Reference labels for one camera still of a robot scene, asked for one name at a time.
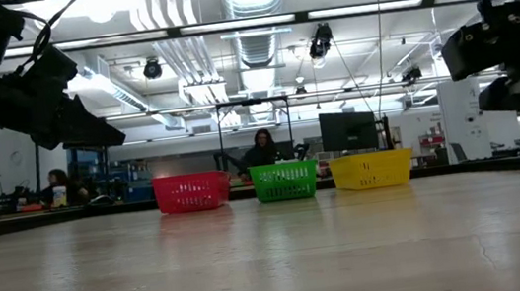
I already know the grey office chair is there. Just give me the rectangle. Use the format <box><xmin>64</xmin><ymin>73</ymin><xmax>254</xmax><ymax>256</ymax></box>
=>
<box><xmin>448</xmin><ymin>140</ymin><xmax>470</xmax><ymax>165</ymax></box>

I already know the red plastic basket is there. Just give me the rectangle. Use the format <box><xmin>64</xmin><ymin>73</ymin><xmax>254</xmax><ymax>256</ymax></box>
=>
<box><xmin>151</xmin><ymin>168</ymin><xmax>235</xmax><ymax>217</ymax></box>

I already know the thin hanging cable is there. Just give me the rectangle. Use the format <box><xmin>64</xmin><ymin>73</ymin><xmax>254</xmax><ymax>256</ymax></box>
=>
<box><xmin>362</xmin><ymin>0</ymin><xmax>398</xmax><ymax>117</ymax></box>

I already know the black overhead light bar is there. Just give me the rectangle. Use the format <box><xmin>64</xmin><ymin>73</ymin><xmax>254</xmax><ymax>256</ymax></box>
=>
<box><xmin>1</xmin><ymin>0</ymin><xmax>502</xmax><ymax>61</ymax></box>

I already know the green plastic basket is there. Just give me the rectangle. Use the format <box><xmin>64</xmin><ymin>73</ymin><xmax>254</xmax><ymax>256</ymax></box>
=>
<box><xmin>247</xmin><ymin>158</ymin><xmax>323</xmax><ymax>206</ymax></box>

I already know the black background rack frame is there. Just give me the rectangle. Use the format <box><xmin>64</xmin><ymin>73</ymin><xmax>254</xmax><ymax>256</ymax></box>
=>
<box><xmin>27</xmin><ymin>92</ymin><xmax>299</xmax><ymax>195</ymax></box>

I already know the white bottle yellow label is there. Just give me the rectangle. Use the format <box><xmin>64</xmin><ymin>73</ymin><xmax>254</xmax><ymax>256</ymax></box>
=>
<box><xmin>50</xmin><ymin>184</ymin><xmax>70</xmax><ymax>209</ymax></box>

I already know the large black computer monitor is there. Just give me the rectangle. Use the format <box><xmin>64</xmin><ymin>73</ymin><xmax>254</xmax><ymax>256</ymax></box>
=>
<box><xmin>318</xmin><ymin>106</ymin><xmax>381</xmax><ymax>156</ymax></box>

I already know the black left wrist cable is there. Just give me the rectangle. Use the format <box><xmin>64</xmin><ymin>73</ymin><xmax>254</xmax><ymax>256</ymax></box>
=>
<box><xmin>0</xmin><ymin>0</ymin><xmax>92</xmax><ymax>79</ymax></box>

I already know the black ceiling spotlight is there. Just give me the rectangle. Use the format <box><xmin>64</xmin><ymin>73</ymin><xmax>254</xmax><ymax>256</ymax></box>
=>
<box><xmin>141</xmin><ymin>56</ymin><xmax>164</xmax><ymax>81</ymax></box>
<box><xmin>305</xmin><ymin>21</ymin><xmax>336</xmax><ymax>61</ymax></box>

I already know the white square pillar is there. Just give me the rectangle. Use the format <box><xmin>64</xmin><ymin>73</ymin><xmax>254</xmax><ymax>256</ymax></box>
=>
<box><xmin>434</xmin><ymin>76</ymin><xmax>492</xmax><ymax>165</ymax></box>

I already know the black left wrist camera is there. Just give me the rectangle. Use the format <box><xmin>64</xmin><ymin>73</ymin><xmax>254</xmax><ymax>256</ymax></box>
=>
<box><xmin>15</xmin><ymin>40</ymin><xmax>82</xmax><ymax>94</ymax></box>

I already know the yellow plastic basket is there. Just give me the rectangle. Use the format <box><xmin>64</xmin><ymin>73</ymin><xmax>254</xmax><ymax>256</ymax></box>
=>
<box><xmin>327</xmin><ymin>146</ymin><xmax>416</xmax><ymax>194</ymax></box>

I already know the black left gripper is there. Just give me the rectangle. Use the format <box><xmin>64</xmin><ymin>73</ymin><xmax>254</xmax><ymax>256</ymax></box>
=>
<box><xmin>0</xmin><ymin>58</ymin><xmax>129</xmax><ymax>163</ymax></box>

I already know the person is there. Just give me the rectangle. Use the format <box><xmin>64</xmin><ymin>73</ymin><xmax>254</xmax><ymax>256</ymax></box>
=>
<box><xmin>237</xmin><ymin>125</ymin><xmax>291</xmax><ymax>183</ymax></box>
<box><xmin>37</xmin><ymin>165</ymin><xmax>92</xmax><ymax>210</ymax></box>

